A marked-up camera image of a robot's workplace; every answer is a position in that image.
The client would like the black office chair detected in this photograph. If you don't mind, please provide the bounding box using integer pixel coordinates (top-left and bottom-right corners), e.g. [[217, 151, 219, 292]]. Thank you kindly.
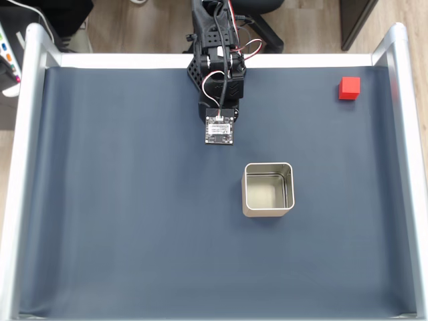
[[230, 0, 286, 54]]

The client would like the blue-grey table mat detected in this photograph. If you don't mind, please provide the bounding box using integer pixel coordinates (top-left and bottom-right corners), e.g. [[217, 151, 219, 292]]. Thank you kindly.
[[18, 66, 419, 319]]

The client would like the red white servo wire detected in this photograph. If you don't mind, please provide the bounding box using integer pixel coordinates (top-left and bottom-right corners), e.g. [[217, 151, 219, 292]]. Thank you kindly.
[[201, 70, 229, 118], [233, 37, 263, 62]]

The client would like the white cable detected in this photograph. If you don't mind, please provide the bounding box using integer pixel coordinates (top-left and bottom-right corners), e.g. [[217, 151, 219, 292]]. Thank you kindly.
[[5, 0, 56, 44]]

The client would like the bare camera circuit board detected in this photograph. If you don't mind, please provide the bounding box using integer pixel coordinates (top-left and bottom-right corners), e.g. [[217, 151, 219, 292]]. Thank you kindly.
[[204, 108, 235, 146]]

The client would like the dark cabinet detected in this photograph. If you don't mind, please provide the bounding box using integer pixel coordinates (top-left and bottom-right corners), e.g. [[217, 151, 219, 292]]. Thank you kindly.
[[338, 0, 381, 51]]

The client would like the silver metal table frame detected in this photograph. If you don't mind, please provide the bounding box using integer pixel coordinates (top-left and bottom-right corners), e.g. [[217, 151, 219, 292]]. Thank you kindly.
[[0, 22, 428, 321]]

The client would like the white device with coloured buttons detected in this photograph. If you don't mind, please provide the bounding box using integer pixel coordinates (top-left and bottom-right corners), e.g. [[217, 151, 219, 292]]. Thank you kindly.
[[0, 22, 27, 98]]

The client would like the red cube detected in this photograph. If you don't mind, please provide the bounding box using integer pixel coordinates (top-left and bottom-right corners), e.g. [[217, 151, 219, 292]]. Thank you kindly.
[[338, 76, 362, 101]]

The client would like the black fabric bag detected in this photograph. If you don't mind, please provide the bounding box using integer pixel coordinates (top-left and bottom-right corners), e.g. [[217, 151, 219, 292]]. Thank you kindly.
[[0, 0, 95, 54]]

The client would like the square metal tin container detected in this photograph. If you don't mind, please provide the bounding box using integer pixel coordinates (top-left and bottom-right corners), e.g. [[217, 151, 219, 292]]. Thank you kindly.
[[241, 162, 296, 219]]

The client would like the black camera cable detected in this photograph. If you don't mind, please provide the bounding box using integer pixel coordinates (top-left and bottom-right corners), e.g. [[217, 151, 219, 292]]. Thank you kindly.
[[212, 2, 235, 113]]

